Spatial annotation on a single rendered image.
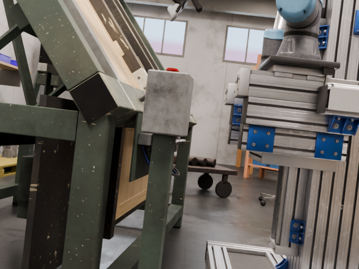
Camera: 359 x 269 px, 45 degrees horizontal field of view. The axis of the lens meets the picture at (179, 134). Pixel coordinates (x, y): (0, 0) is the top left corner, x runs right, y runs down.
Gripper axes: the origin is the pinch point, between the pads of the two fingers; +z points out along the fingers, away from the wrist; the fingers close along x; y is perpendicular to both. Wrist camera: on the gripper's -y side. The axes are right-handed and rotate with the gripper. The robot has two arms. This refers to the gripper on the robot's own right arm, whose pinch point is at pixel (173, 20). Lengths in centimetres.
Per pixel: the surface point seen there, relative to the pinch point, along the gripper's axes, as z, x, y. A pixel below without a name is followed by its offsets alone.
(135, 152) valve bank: 58, 72, -28
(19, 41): 53, -8, 64
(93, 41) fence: 34, 73, 6
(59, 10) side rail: 33, 97, 12
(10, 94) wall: 157, -462, 231
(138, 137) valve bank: 54, 71, -25
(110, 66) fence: 38, 73, -4
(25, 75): 66, -7, 50
